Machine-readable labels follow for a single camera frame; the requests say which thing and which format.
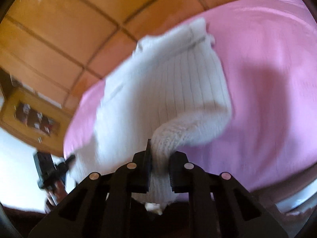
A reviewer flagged brown bed base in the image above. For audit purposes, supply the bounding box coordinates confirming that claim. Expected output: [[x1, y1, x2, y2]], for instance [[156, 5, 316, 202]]
[[249, 165, 317, 201]]

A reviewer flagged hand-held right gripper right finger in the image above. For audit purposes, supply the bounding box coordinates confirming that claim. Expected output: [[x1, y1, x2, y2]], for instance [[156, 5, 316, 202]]
[[169, 151, 289, 238]]

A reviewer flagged white knit sweater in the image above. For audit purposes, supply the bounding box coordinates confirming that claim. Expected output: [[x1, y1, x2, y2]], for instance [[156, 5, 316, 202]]
[[68, 17, 233, 215]]

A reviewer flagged group of small bottles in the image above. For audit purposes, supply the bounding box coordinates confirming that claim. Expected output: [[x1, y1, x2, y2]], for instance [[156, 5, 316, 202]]
[[15, 103, 60, 135]]

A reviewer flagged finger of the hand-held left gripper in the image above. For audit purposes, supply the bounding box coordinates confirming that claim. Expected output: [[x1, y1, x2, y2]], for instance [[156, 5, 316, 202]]
[[62, 154, 76, 166]]

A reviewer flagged pink blanket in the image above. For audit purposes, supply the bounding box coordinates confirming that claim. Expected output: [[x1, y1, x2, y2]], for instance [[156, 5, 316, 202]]
[[63, 0, 317, 197]]

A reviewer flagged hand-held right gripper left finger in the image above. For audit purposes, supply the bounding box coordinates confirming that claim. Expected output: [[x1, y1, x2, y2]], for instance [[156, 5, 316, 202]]
[[28, 139, 153, 238]]

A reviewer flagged person's left hand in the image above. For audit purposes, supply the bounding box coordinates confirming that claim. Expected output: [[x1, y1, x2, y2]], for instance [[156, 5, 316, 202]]
[[45, 178, 67, 214]]

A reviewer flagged wooden wardrobe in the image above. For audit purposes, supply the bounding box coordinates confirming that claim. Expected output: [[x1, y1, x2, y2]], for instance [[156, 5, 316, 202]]
[[0, 0, 298, 109]]

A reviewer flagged wooden shelf unit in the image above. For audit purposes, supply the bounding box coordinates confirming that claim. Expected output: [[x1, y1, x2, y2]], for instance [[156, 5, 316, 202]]
[[0, 87, 73, 157]]

